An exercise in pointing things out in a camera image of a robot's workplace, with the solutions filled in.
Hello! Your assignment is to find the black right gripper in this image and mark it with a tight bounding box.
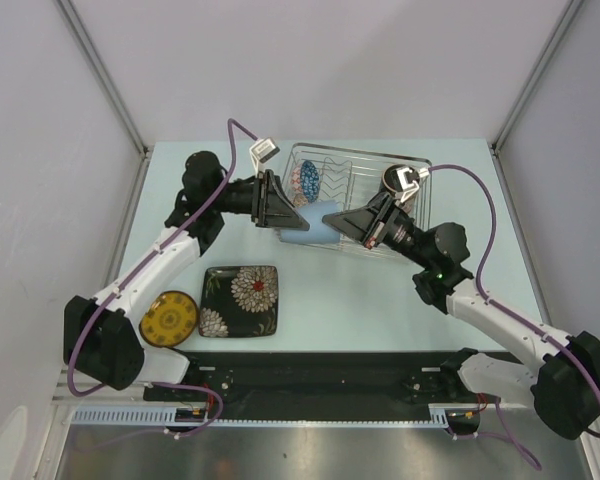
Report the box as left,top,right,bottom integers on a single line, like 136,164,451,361
322,192,433,269

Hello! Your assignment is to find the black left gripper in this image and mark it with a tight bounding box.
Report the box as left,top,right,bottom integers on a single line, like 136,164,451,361
210,171,311,232

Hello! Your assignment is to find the light blue cup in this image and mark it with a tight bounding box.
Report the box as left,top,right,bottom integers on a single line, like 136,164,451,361
279,200,340,245

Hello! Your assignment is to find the blue triangle pattern bowl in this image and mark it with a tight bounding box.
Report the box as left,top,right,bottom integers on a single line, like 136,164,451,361
290,160,321,203

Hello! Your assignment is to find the metal wire dish rack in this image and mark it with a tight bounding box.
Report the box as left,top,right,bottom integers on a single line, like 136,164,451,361
280,142,432,264

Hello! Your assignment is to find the red black skull mug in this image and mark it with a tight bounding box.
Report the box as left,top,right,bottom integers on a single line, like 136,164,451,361
379,165,418,214

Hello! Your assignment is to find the black square floral plate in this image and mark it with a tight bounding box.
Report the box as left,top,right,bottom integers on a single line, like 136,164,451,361
198,265,279,338

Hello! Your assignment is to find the yellow round plate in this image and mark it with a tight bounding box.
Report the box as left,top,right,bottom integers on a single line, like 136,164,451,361
139,290,199,348

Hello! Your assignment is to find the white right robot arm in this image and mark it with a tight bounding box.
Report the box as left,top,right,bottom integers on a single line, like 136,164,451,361
323,194,600,440

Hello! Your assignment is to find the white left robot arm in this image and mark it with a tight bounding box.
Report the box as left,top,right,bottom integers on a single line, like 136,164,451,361
63,151,309,400

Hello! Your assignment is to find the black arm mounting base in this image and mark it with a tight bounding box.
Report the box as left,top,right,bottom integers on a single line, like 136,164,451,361
144,349,511,422

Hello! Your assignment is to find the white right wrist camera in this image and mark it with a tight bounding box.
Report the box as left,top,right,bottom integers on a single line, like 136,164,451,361
395,166,430,203

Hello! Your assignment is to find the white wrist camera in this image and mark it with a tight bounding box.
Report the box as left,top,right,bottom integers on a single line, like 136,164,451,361
395,166,430,203
249,137,280,173

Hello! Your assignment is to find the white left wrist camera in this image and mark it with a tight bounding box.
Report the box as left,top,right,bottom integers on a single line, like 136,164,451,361
249,137,280,173

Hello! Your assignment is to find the white slotted cable duct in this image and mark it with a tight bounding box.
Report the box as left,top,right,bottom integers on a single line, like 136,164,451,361
71,406,478,429

